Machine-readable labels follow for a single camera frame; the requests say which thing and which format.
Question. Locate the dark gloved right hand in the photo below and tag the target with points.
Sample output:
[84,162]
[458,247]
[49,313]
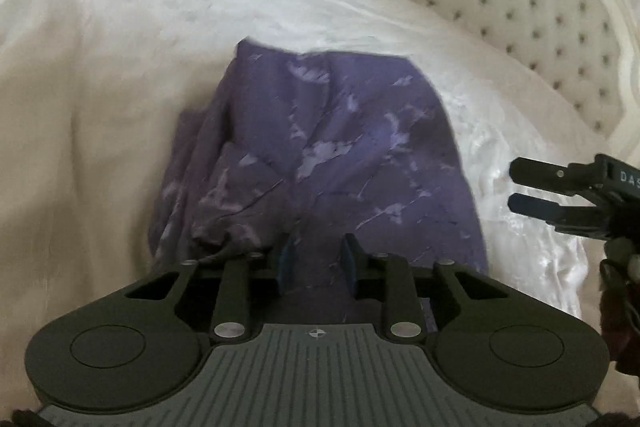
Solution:
[619,304]

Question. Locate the purple patterned garment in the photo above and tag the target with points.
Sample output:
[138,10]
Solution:
[318,146]

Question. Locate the white bed cover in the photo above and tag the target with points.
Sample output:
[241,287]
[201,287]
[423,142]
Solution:
[91,92]

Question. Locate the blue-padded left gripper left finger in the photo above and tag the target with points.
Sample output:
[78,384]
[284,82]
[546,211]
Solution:
[251,282]

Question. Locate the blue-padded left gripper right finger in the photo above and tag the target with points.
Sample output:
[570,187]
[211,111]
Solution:
[389,280]

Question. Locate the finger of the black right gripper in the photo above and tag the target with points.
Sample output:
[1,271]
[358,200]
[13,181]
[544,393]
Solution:
[546,177]
[553,213]

